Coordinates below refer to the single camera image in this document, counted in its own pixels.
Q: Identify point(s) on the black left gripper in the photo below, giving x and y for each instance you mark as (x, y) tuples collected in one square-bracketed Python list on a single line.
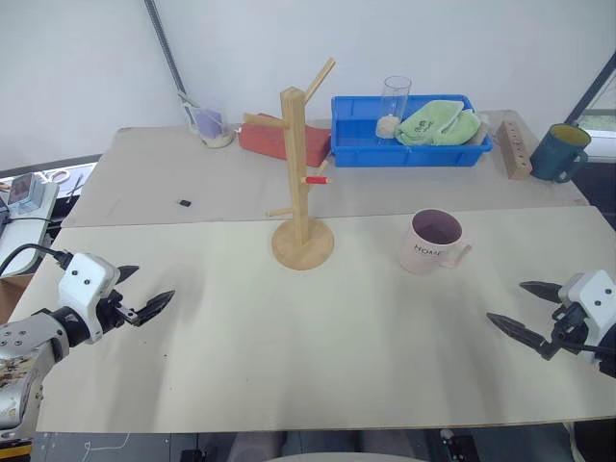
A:
[(110, 308)]

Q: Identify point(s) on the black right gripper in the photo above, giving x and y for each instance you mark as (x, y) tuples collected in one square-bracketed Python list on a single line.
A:
[(572, 327)]

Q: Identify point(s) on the glass measuring cup, purple insert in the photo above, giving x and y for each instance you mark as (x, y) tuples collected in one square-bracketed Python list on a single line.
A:
[(212, 125)]

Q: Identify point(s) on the wooden mug tree stand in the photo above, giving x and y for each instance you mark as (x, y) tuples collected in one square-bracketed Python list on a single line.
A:
[(296, 192)]

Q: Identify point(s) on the small black clip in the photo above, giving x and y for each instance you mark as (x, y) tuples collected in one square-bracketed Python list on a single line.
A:
[(184, 202)]

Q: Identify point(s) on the pink mug with HOME print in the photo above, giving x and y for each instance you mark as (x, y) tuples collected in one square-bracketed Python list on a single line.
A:
[(423, 252)]

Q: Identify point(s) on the white side table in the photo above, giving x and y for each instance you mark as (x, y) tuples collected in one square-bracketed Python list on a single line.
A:
[(24, 231)]

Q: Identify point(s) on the clear plastic box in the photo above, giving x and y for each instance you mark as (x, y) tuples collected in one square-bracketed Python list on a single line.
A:
[(26, 192)]

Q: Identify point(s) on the dark teal mug, yellow inside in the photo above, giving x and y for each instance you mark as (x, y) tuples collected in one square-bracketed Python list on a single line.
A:
[(553, 156)]

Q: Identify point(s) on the wooden block with holes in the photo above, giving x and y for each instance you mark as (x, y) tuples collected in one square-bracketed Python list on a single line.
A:
[(515, 154)]

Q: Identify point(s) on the red rectangular block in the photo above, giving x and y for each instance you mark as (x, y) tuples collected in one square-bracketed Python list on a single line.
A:
[(264, 140)]

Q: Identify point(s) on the green folded cloth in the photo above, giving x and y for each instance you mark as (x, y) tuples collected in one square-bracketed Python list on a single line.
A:
[(433, 126)]

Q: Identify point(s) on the blue plastic bin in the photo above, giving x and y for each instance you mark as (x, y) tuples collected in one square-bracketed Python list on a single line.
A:
[(366, 149)]

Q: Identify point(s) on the white fluffy ball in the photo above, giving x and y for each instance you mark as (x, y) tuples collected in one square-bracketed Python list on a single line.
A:
[(386, 126)]

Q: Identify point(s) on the grey threaded metal rod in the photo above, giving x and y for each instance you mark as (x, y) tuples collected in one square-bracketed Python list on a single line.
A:
[(163, 43)]

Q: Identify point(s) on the clear tall glass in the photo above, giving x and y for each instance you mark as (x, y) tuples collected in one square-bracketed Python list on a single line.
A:
[(395, 96)]

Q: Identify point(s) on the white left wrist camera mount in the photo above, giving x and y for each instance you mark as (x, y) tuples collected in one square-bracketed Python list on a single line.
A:
[(84, 284)]

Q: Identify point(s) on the black metal frame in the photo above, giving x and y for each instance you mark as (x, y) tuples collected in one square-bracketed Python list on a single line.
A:
[(587, 96)]

